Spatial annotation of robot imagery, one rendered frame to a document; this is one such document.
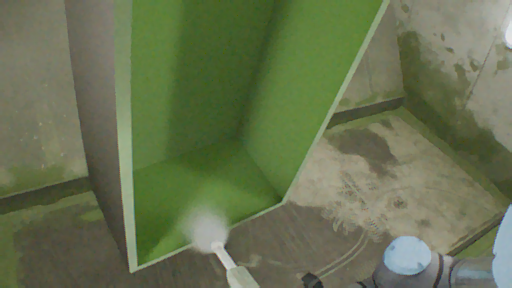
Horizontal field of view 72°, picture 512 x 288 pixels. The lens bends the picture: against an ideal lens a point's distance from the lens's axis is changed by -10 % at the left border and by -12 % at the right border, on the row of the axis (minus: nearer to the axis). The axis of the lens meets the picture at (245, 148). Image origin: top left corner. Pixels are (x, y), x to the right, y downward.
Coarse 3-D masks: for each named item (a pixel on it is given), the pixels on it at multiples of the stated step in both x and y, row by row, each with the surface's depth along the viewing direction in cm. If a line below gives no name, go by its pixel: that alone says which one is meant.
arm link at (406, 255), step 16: (400, 240) 79; (416, 240) 79; (384, 256) 80; (400, 256) 76; (416, 256) 75; (432, 256) 77; (384, 272) 79; (400, 272) 75; (416, 272) 74; (432, 272) 75
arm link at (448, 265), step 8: (440, 256) 77; (448, 256) 78; (440, 264) 75; (448, 264) 75; (456, 264) 73; (464, 264) 70; (472, 264) 66; (480, 264) 63; (488, 264) 60; (440, 272) 75; (448, 272) 74; (456, 272) 71; (464, 272) 67; (472, 272) 64; (480, 272) 61; (488, 272) 58; (440, 280) 74; (448, 280) 73; (456, 280) 70; (464, 280) 66; (472, 280) 63; (480, 280) 60; (488, 280) 58
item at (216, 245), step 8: (216, 240) 110; (216, 248) 107; (224, 256) 101; (224, 264) 99; (232, 264) 96; (232, 272) 91; (240, 272) 91; (232, 280) 89; (240, 280) 87; (248, 280) 87
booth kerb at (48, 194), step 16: (400, 96) 273; (336, 112) 247; (352, 112) 255; (368, 112) 264; (80, 176) 181; (16, 192) 168; (32, 192) 172; (48, 192) 177; (64, 192) 182; (80, 192) 187; (0, 208) 168; (16, 208) 173
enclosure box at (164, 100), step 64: (128, 0) 47; (192, 0) 96; (256, 0) 108; (320, 0) 97; (384, 0) 79; (128, 64) 56; (192, 64) 114; (256, 64) 130; (320, 64) 105; (128, 128) 66; (192, 128) 138; (256, 128) 143; (320, 128) 110; (128, 192) 81; (256, 192) 143; (128, 256) 105
